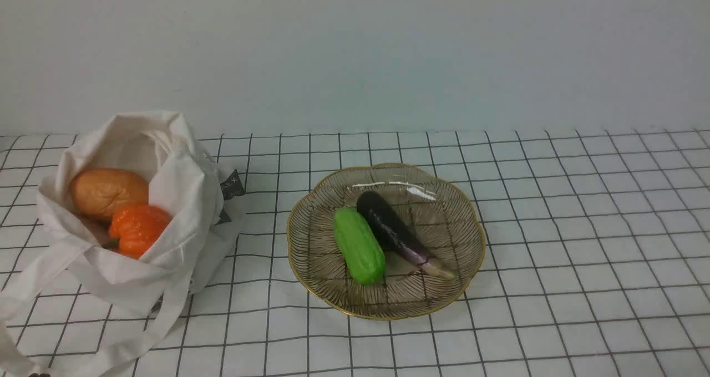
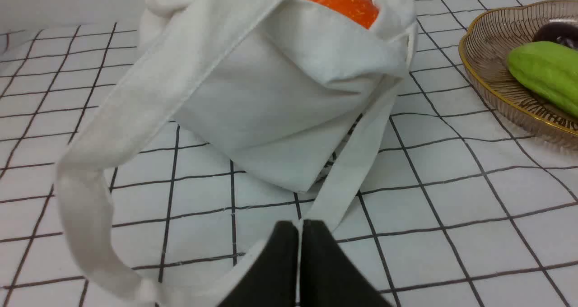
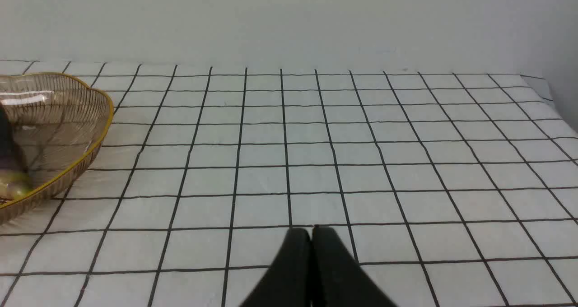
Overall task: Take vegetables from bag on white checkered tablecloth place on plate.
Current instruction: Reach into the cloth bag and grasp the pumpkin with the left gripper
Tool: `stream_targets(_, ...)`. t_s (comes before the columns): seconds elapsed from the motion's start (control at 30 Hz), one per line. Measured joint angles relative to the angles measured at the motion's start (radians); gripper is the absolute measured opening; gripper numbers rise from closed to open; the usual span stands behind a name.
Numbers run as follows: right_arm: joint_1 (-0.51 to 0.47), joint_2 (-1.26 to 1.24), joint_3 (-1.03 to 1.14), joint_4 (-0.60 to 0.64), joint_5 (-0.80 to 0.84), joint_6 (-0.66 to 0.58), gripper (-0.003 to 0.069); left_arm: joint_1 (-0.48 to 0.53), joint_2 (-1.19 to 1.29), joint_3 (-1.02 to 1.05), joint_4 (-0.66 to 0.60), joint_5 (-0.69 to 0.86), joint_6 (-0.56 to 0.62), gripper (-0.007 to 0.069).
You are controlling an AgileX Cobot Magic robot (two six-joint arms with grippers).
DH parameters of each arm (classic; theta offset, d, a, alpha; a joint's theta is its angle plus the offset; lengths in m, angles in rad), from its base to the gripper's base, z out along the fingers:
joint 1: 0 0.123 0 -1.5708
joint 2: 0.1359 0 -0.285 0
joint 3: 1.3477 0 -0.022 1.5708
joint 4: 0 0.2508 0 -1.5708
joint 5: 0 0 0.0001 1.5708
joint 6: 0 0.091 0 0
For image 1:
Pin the brown bread roll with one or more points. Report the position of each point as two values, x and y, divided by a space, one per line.
99 193

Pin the green cucumber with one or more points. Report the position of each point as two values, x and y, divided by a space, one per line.
362 253

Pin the gold-rimmed glass plate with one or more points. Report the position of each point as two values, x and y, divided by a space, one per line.
442 217

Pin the checkered white tablecloth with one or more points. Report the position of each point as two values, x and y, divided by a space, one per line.
596 262

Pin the white cloth tote bag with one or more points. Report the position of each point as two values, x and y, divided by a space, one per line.
184 180

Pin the orange pumpkin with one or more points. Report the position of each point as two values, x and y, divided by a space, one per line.
133 230

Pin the dark purple eggplant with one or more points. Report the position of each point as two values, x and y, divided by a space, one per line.
392 232

